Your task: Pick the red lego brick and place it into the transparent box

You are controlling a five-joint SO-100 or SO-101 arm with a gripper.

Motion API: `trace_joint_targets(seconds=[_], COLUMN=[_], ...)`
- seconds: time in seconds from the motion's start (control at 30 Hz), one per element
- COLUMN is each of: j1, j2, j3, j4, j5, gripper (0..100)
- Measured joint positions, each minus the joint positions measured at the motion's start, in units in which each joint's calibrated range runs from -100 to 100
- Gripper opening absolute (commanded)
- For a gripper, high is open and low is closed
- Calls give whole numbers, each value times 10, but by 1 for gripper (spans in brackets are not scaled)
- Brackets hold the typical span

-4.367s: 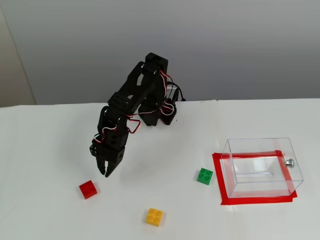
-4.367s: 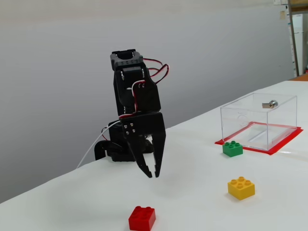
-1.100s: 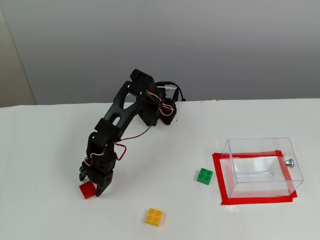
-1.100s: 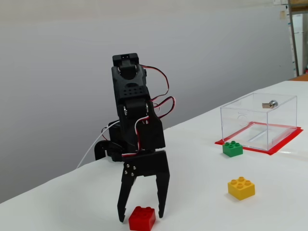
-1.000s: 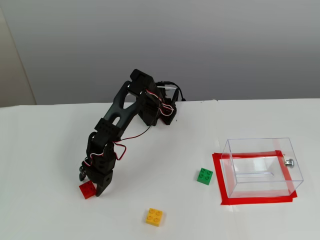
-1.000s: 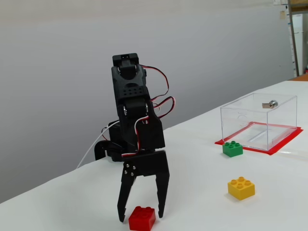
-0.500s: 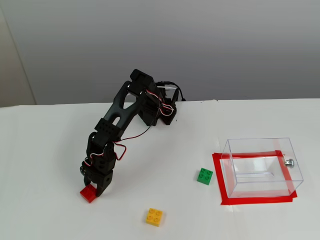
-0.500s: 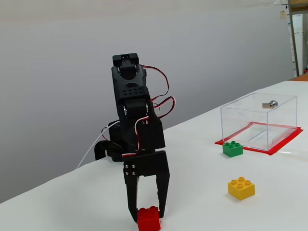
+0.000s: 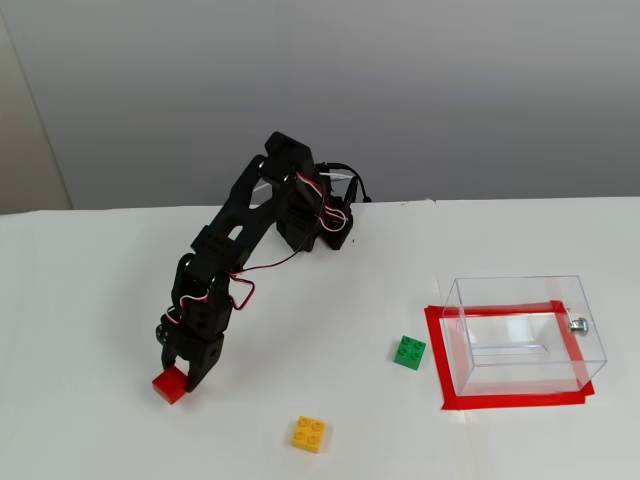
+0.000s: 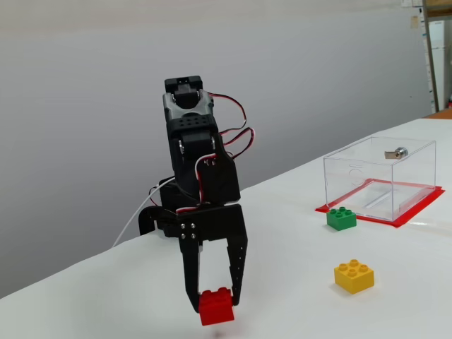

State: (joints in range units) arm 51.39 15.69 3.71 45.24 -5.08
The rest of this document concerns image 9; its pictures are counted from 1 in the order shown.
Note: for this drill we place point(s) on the red lego brick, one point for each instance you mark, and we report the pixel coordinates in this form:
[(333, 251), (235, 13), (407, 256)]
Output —
[(169, 386)]

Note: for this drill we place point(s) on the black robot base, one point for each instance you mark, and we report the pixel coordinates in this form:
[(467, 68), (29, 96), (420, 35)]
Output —
[(310, 225)]

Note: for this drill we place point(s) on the green lego brick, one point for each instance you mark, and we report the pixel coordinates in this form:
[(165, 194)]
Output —
[(410, 352)]

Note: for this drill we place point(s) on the silver metal bolt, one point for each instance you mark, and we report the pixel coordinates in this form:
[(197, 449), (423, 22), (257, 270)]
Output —
[(579, 326)]

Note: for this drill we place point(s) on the yellow lego brick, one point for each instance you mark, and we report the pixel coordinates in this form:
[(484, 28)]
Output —
[(310, 434)]

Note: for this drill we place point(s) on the transparent plastic box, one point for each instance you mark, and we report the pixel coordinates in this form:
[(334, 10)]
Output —
[(525, 380)]

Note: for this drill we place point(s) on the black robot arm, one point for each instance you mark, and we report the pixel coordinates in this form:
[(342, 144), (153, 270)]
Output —
[(235, 230)]

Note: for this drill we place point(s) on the red tape frame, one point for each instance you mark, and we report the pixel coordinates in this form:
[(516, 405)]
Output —
[(515, 401)]

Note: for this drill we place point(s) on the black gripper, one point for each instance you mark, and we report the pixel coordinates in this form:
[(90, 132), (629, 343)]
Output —
[(204, 354)]

